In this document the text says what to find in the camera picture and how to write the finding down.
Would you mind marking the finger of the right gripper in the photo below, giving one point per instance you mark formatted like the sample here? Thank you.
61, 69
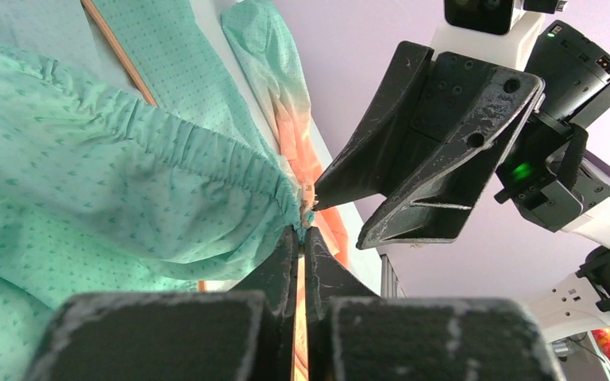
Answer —
419, 103
451, 141

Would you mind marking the teal and orange jacket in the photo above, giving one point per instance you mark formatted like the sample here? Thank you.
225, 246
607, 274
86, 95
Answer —
144, 146

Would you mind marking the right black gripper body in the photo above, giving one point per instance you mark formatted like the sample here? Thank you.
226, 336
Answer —
549, 175

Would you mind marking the silver zipper slider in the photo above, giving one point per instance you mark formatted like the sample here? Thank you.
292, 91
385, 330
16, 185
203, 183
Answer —
308, 197

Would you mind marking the aluminium frame rail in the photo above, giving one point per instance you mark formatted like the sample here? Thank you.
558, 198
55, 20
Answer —
390, 286

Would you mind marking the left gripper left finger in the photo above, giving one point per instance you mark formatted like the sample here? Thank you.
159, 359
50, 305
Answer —
245, 333

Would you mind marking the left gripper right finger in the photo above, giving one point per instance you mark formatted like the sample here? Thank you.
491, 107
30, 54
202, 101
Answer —
354, 334

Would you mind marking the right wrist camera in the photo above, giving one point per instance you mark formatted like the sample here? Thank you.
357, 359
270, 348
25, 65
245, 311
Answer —
496, 17

